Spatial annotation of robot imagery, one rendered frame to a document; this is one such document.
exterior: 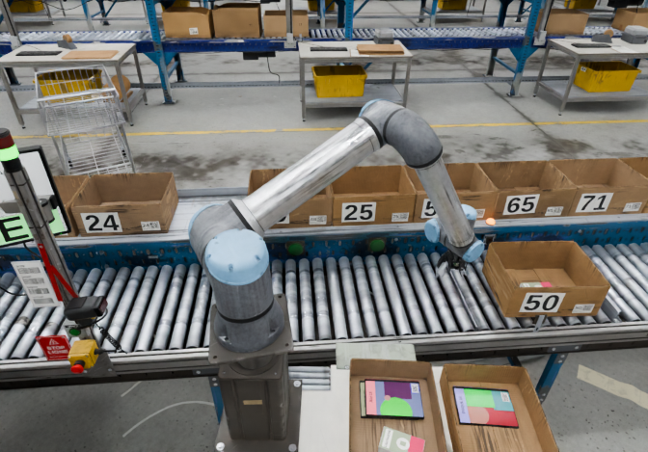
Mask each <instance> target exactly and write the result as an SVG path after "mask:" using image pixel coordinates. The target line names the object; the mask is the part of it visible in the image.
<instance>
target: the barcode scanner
mask: <svg viewBox="0 0 648 452"><path fill-rule="evenodd" d="M107 306H108V302H107V301H106V299H105V297H104V296H103V295H101V296H91V297H88V296H84V297H78V298H72V299H71V300H70V301H69V302H68V303H67V306H66V308H65V310H64V315H65V316H66V318H67V319H68V320H69V321H75V320H76V321H77V323H78V326H77V330H78V331H79V330H83V329H86V328H88V327H91V326H92V325H93V324H92V322H94V321H95V318H96V317H101V316H103V314H104V312H105V310H106V307H107Z"/></svg>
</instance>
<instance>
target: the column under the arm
mask: <svg viewBox="0 0 648 452"><path fill-rule="evenodd" d="M218 380H219V385H220V389H221V394H222V399H223V404H224V407H223V412H222V416H221V421H220V425H219V430H218V435H217V438H216V443H215V447H214V452H298V450H299V434H300V418H301V402H302V386H303V380H289V374H288V356H287V353H286V354H280V355H275V356H273V357H272V359H271V360H270V361H269V362H268V363H267V364H266V365H265V366H263V367H260V368H255V369H247V368H245V367H243V366H241V365H240V364H239V363H238V361H237V362H232V363H226V364H220V368H219V372H218Z"/></svg>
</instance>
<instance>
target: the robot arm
mask: <svg viewBox="0 0 648 452"><path fill-rule="evenodd" d="M386 144H388V145H390V146H392V147H393V148H395V149H396V151H397V152H398V153H399V154H400V155H401V156H402V158H403V159H404V161H405V163H406V165H407V166H408V167H410V168H412V169H415V171H416V173H417V175H418V178H419V180H420V182H421V184H422V186H423V188H424V190H425V192H426V194H427V196H428V197H429V199H430V201H431V203H432V205H433V207H434V209H435V211H436V213H437V215H438V217H437V218H433V219H431V220H429V221H427V222H426V224H425V227H424V231H425V235H426V237H427V239H428V240H429V241H430V242H431V243H438V242H440V243H442V244H443V246H445V247H447V248H449V250H447V251H446V252H445V253H444V254H443V256H441V257H440V259H439V261H438V264H437V269H436V278H437V277H438V276H441V277H443V276H444V274H445V268H446V261H447V263H448V270H449V272H450V269H455V270H459V272H460V275H461V277H463V275H464V274H465V276H466V272H465V271H466V269H467V265H468V262H473V261H475V260H477V259H478V258H479V257H480V256H481V254H482V252H483V250H484V244H483V243H482V242H481V240H478V239H477V238H476V237H475V235H474V232H473V228H474V224H475V220H476V215H477V213H476V210H475V209H474V208H472V207H471V206H468V205H466V204H461V202H460V200H459V198H458V196H457V194H456V191H455V189H454V187H453V184H452V182H451V180H450V177H449V175H448V172H447V170H446V166H445V164H444V162H443V159H442V157H441V156H442V154H443V150H444V149H443V146H442V143H441V141H440V139H439V137H438V136H437V134H436V133H435V131H434V130H433V129H432V128H431V126H430V125H429V124H428V123H427V122H426V121H425V120H424V119H423V118H422V117H421V116H419V115H418V114H417V113H415V112H414V111H412V110H409V109H406V108H404V107H402V106H400V105H397V104H395V103H394V102H392V101H390V100H386V99H383V98H377V99H373V100H370V101H369V102H367V103H366V105H365V106H364V107H363V108H362V111H361V112H360V114H359V117H358V118H357V119H356V120H355V121H354V122H352V123H351V124H349V125H348V126H347V127H345V128H344V129H342V130H341V131H340V132H338V133H337V134H336V135H335V136H333V137H332V138H331V139H329V140H328V141H326V142H325V143H323V144H322V145H321V146H319V147H317V148H316V149H314V150H313V151H312V152H310V153H309V154H307V155H306V156H305V157H303V158H302V159H300V160H299V161H297V162H296V163H295V164H293V165H292V166H290V167H289V168H287V169H286V170H285V171H283V172H282V173H280V174H278V175H277V176H276V177H274V178H273V179H271V180H270V181H269V182H267V183H266V184H264V185H263V186H261V187H260V188H259V189H257V190H256V191H254V192H253V193H251V194H250V195H249V196H247V197H246V198H244V199H242V200H240V199H231V200H229V201H228V202H227V203H225V204H220V203H212V204H208V205H206V206H204V207H202V208H200V210H199V211H197V212H196V213H195V214H194V215H193V217H192V218H191V220H190V223H189V226H188V236H189V240H190V244H191V247H192V248H193V250H194V251H195V253H196V255H197V257H198V259H199V261H200V263H201V265H202V268H203V269H204V271H205V273H206V275H207V277H208V279H209V281H210V284H211V287H212V290H213V294H214V298H215V302H216V306H217V313H216V317H215V320H214V332H215V336H216V338H217V340H218V342H219V343H220V344H221V345H222V346H223V347H224V348H226V349H228V350H230V351H233V352H237V353H250V352H254V351H258V350H261V349H263V348H265V347H267V346H269V345H270V344H272V343H273V342H274V341H275V340H276V339H277V338H278V337H279V336H280V334H281V333H282V331H283V329H284V313H283V310H282V308H281V306H280V305H279V304H278V302H277V301H276V299H275V298H274V294H273V286H272V280H271V273H270V265H269V254H268V251H267V248H266V245H265V242H264V241H263V236H264V232H265V230H267V229H268V228H269V227H271V226H273V225H274V224H275V223H277V222H278V221H279V220H281V219H282V218H284V217H285V216H286V215H288V214H289V213H290V212H292V211H293V210H295V209H296V208H297V207H299V206H300V205H302V204H303V203H304V202H306V201H307V200H308V199H310V198H312V197H313V196H314V195H316V194H317V193H318V192H320V191H321V190H323V189H324V188H325V187H327V186H328V185H330V184H331V183H332V182H334V181H335V180H336V179H338V178H339V177H341V176H342V175H343V174H345V173H346V172H348V171H349V170H351V169H352V168H353V167H355V166H356V165H358V164H359V163H360V162H362V161H363V160H364V159H365V158H366V157H368V156H369V155H370V154H372V153H373V152H374V151H377V150H379V149H380V148H382V147H383V146H385V145H386ZM465 263H467V264H466V267H465Z"/></svg>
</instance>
